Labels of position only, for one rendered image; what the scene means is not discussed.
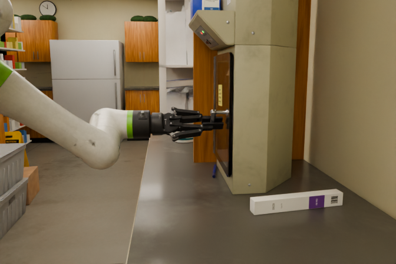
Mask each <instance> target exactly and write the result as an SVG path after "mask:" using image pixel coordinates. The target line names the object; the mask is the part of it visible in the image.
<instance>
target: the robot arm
mask: <svg viewBox="0 0 396 264"><path fill-rule="evenodd" d="M12 20H13V8H12V4H11V1H10V0H0V37H1V36H2V35H3V34H4V33H6V32H7V30H8V29H9V27H10V26H11V24H12ZM0 114H2V115H5V116H7V117H9V118H11V119H13V120H15V121H17V122H19V123H21V124H23V125H25V126H27V127H29V128H31V129H33V130H35V131H36V132H38V133H40V134H42V135H43V136H45V137H47V138H48V139H50V140H52V141H54V142H55V143H57V144H59V145H60V146H62V147H63V148H65V149H67V150H68V151H69V152H71V153H72V154H74V155H75V156H76V157H78V158H79V159H80V160H82V161H83V162H84V163H85V164H87V165H88V166H90V167H91V168H93V169H97V170H104V169H108V168H110V167H111V166H113V165H114V164H115V163H116V162H117V160H118V158H119V156H120V142H121V139H125V138H150V136H151V134H152V136H162V135H163V134H167V135H168V136H171V138H172V141H177V140H179V139H183V138H190V137H197V136H201V135H202V132H203V131H212V130H214V129H223V125H224V124H223V122H222V120H223V117H216V118H215V122H210V115H204V116H202V114H200V112H199V111H194V110H184V109H178V108H175V107H172V108H171V111H170V112H169V113H166V114H163V113H152V114H150V110H116V109H112V108H102V109H99V110H98V111H96V112H95V113H94V114H93V115H92V116H91V118H90V122H89V123H87V122H85V121H84V120H82V119H80V118H79V117H77V116H76V115H74V114H72V113H71V112H69V111H68V110H66V109H65V108H63V107H62V106H60V105H59V104H57V103H56V102H55V101H53V100H52V99H50V98H49V97H47V96H46V95H45V94H44V93H42V92H41V91H40V90H39V89H37V88H36V87H34V86H33V85H32V84H31V83H30V82H29V81H27V80H26V79H25V78H24V77H22V76H21V75H20V74H18V73H17V72H16V71H15V70H13V69H12V68H11V67H10V66H8V65H7V64H5V63H4V62H3V61H1V60H0ZM196 122H202V124H183V123H196ZM177 131H179V132H178V133H176V132H177Z"/></svg>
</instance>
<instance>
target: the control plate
mask: <svg viewBox="0 0 396 264"><path fill-rule="evenodd" d="M202 31H203V32H202ZM195 33H196V34H197V35H198V36H199V37H200V38H201V39H202V40H203V41H204V42H205V43H206V41H207V40H210V39H212V41H210V43H211V44H207V45H208V46H209V47H210V48H212V47H215V46H217V45H218V43H217V42H216V41H215V40H214V39H213V38H212V37H211V36H210V35H209V34H208V33H207V32H206V31H205V30H204V29H203V27H202V26H199V27H198V29H197V30H195ZM201 33H202V34H201Z"/></svg>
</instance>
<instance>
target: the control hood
mask: <svg viewBox="0 0 396 264"><path fill-rule="evenodd" d="M199 26H202V27H203V29H204V30H205V31H206V32H207V33H208V34H209V35H210V36H211V37H212V38H213V39H214V40H215V41H216V42H217V43H218V45H217V46H215V47H212V48H210V47H209V46H208V45H207V44H206V43H205V42H204V41H203V40H202V39H201V38H200V37H199V36H198V35H197V34H196V33H195V30H197V29H198V27H199ZM189 28H190V29H191V30H192V31H193V32H194V33H195V34H196V35H197V36H198V37H199V38H200V39H201V40H202V41H203V42H204V43H205V44H206V45H207V46H208V47H209V48H210V49H211V50H220V49H222V48H226V47H229V46H232V45H234V44H235V11H221V10H197V11H196V13H195V15H194V16H193V18H192V20H191V21H190V23H189Z"/></svg>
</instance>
